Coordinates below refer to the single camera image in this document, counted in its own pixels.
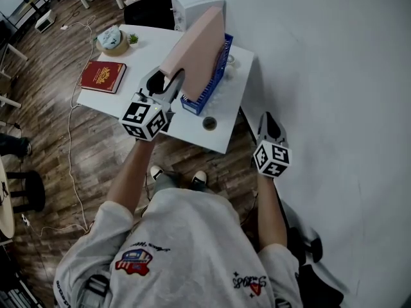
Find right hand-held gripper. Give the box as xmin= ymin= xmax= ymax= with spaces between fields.
xmin=252 ymin=111 xmax=293 ymax=180

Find person's right forearm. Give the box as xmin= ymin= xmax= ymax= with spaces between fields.
xmin=256 ymin=174 xmax=288 ymax=253

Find pink folder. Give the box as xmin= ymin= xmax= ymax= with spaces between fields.
xmin=159 ymin=5 xmax=225 ymax=103

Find metal frame shelf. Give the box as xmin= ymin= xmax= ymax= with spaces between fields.
xmin=0 ymin=0 xmax=49 ymax=29

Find person's left shoe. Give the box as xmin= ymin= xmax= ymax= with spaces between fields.
xmin=150 ymin=165 xmax=165 ymax=182

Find long white floor cable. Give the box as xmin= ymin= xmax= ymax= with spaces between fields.
xmin=20 ymin=15 xmax=98 ymax=237

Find white air purifier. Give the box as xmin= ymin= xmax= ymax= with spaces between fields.
xmin=170 ymin=0 xmax=227 ymax=33

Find person's grey trouser legs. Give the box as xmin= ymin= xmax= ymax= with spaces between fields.
xmin=153 ymin=171 xmax=207 ymax=196

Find round desk cable grommet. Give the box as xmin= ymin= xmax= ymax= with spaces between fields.
xmin=202 ymin=115 xmax=218 ymax=132

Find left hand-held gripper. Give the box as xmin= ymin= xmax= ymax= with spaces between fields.
xmin=118 ymin=65 xmax=186 ymax=142

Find white desk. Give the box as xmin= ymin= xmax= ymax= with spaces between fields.
xmin=76 ymin=24 xmax=255 ymax=155

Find person's grey printed shirt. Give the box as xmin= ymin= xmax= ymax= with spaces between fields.
xmin=53 ymin=187 xmax=304 ymax=308

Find round woven basket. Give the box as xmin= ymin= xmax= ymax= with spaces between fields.
xmin=95 ymin=30 xmax=130 ymax=58

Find light blue cloth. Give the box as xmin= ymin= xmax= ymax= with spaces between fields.
xmin=96 ymin=24 xmax=123 ymax=51

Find white microwave oven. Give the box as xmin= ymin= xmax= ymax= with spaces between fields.
xmin=34 ymin=9 xmax=57 ymax=33

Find red hardcover book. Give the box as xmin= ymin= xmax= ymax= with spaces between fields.
xmin=78 ymin=60 xmax=128 ymax=95

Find black stool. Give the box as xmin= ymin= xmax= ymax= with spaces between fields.
xmin=6 ymin=169 xmax=46 ymax=214

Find round beige table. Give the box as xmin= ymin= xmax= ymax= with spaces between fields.
xmin=0 ymin=157 xmax=16 ymax=241

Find blue file rack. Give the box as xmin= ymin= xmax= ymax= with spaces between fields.
xmin=180 ymin=33 xmax=234 ymax=117

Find person's left forearm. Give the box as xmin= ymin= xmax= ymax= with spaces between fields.
xmin=106 ymin=137 xmax=159 ymax=215

